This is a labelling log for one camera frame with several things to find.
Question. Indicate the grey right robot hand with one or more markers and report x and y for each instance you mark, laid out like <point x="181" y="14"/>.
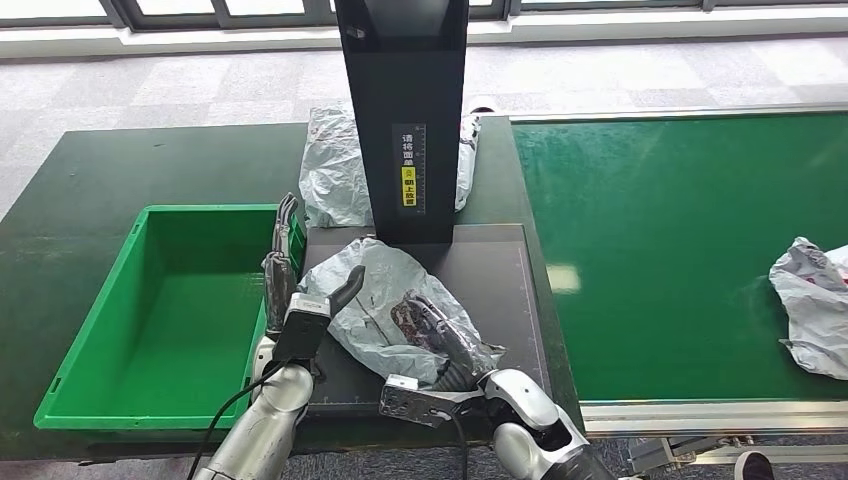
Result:
<point x="444" y="334"/>

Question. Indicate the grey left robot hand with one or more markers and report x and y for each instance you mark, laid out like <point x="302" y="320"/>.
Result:
<point x="279" y="285"/>

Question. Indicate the grey parcel bag dark print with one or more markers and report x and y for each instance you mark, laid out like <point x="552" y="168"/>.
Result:
<point x="371" y="291"/>

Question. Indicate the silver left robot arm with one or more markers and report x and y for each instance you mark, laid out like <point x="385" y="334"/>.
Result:
<point x="262" y="424"/>

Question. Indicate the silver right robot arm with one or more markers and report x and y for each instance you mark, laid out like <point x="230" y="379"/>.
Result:
<point x="530" y="417"/>

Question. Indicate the grey plastic parcel bag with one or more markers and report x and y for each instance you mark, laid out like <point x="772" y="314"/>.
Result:
<point x="331" y="172"/>
<point x="811" y="311"/>

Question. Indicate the green conveyor belt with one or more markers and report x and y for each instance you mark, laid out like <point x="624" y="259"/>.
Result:
<point x="662" y="232"/>

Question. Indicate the black inbound scanner machine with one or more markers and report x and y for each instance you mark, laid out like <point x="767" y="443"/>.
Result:
<point x="407" y="79"/>

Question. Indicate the green plastic crate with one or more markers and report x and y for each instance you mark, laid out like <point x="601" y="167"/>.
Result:
<point x="166" y="318"/>

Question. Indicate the yellow and white column label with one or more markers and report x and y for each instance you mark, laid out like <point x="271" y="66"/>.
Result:
<point x="409" y="169"/>

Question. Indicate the white round object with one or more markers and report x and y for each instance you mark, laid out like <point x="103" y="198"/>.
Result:
<point x="758" y="467"/>

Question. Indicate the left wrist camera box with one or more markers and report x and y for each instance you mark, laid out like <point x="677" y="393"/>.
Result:
<point x="301" y="328"/>

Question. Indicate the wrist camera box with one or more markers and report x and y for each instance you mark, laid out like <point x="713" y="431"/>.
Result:
<point x="414" y="401"/>
<point x="301" y="328"/>

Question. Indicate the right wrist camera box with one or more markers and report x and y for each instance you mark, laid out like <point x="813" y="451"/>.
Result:
<point x="414" y="401"/>

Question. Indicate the aluminium conveyor frame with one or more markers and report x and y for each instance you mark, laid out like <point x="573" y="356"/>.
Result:
<point x="696" y="417"/>

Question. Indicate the dark window frame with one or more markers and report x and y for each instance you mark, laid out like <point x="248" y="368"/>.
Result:
<point x="126" y="13"/>

